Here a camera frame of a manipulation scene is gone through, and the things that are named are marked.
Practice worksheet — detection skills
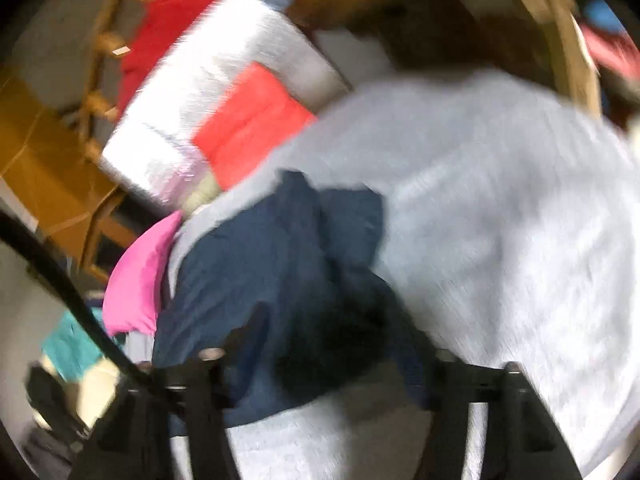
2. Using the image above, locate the navy blue quilted jacket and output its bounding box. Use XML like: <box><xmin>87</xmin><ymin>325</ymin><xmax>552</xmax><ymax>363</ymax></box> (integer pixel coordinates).
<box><xmin>153</xmin><ymin>171</ymin><xmax>435</xmax><ymax>428</ymax></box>

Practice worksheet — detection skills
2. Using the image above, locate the cream leather sofa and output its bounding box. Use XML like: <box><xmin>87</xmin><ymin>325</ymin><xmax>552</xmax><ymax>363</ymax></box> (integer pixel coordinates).
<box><xmin>39</xmin><ymin>354</ymin><xmax>119</xmax><ymax>429</ymax></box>

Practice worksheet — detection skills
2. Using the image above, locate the black hanging garment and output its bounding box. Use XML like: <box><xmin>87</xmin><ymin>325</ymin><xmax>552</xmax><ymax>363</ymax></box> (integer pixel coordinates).
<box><xmin>25</xmin><ymin>363</ymin><xmax>89</xmax><ymax>444</ymax></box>

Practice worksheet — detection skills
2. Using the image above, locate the teal shirt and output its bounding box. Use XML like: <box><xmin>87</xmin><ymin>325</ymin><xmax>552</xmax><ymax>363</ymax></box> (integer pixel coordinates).
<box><xmin>42</xmin><ymin>311</ymin><xmax>104</xmax><ymax>382</ymax></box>

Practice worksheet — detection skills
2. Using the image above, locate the pink pillow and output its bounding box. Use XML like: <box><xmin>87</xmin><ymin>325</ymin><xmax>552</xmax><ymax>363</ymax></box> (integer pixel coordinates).
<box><xmin>102</xmin><ymin>211</ymin><xmax>182</xmax><ymax>337</ymax></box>

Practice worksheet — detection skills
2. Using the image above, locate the wooden base cabinet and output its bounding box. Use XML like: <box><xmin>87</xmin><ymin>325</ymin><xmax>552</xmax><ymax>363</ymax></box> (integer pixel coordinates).
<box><xmin>49</xmin><ymin>184</ymin><xmax>166</xmax><ymax>286</ymax></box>

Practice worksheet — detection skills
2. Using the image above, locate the silver foil insulation panel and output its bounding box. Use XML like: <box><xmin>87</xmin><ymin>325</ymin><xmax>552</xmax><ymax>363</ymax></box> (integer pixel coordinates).
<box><xmin>99</xmin><ymin>0</ymin><xmax>348</xmax><ymax>210</ymax></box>

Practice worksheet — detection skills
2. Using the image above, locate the wooden stair railing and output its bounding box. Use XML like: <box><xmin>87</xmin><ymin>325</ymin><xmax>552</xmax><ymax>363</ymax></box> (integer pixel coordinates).
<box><xmin>77</xmin><ymin>0</ymin><xmax>150</xmax><ymax>162</ymax></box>

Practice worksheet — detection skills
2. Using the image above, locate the red cushion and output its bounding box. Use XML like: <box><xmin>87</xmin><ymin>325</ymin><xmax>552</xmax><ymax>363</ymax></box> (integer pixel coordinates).
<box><xmin>192</xmin><ymin>63</ymin><xmax>316</xmax><ymax>191</ymax></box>

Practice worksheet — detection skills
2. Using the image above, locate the red blanket on railing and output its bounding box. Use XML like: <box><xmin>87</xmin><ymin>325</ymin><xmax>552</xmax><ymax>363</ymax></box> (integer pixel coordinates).
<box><xmin>117</xmin><ymin>0</ymin><xmax>215</xmax><ymax>114</ymax></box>

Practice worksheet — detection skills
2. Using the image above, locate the black cable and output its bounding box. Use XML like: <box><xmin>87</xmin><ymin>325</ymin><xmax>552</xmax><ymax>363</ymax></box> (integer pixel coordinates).
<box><xmin>0</xmin><ymin>209</ymin><xmax>187</xmax><ymax>416</ymax></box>

